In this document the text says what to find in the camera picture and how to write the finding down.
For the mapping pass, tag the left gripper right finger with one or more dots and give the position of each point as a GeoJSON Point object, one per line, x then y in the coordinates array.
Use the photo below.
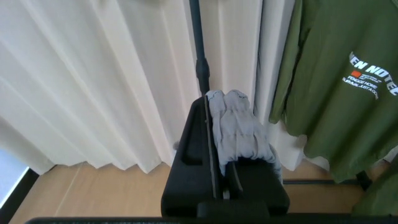
{"type": "Point", "coordinates": [261, 186]}

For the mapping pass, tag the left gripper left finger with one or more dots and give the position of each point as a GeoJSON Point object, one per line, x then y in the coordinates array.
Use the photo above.
{"type": "Point", "coordinates": [189, 180]}

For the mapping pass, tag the pale grey garment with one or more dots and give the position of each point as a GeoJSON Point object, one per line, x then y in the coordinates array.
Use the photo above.
{"type": "Point", "coordinates": [239, 130]}

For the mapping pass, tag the green printed shirt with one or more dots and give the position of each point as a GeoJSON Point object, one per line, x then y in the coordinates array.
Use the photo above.
{"type": "Point", "coordinates": [329, 109]}

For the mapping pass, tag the black clothes rack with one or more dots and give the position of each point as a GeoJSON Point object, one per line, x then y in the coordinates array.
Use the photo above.
{"type": "Point", "coordinates": [202, 68]}

